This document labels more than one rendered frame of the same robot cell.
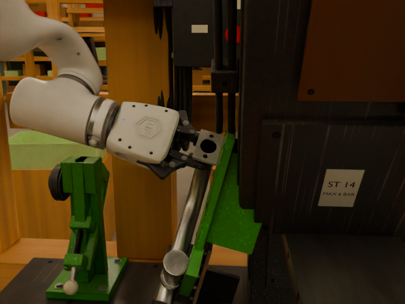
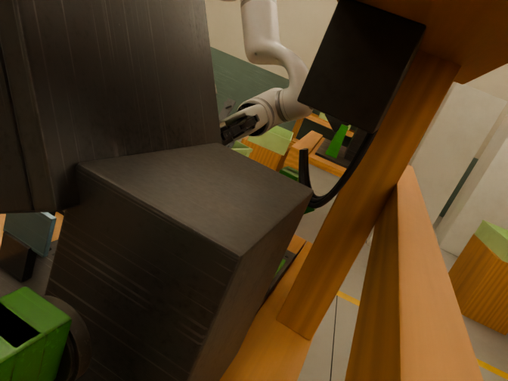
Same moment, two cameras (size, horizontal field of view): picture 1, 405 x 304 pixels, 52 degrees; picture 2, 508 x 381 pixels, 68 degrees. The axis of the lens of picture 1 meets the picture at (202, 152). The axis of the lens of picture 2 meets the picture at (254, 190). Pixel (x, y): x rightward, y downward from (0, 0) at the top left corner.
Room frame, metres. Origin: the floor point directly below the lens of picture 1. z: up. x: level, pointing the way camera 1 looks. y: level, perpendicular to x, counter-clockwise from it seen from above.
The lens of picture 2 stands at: (0.89, -0.67, 1.38)
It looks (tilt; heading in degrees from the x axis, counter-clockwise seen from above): 18 degrees down; 100
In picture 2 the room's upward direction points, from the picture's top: 23 degrees clockwise
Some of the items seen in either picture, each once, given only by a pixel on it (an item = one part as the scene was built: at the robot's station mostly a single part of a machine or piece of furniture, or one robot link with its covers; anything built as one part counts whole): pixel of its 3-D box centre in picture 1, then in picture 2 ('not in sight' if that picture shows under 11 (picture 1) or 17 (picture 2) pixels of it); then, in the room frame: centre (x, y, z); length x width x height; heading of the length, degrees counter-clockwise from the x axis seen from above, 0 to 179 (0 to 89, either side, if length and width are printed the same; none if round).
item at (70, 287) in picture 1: (73, 276); not in sight; (0.72, 0.25, 0.96); 0.06 x 0.03 x 0.06; 175
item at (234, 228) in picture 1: (233, 196); not in sight; (0.59, -0.05, 1.17); 0.13 x 0.12 x 0.20; 85
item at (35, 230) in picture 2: not in sight; (25, 240); (0.48, -0.20, 0.97); 0.10 x 0.02 x 0.14; 175
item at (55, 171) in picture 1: (59, 182); not in sight; (0.81, 0.29, 1.12); 0.07 x 0.03 x 0.08; 175
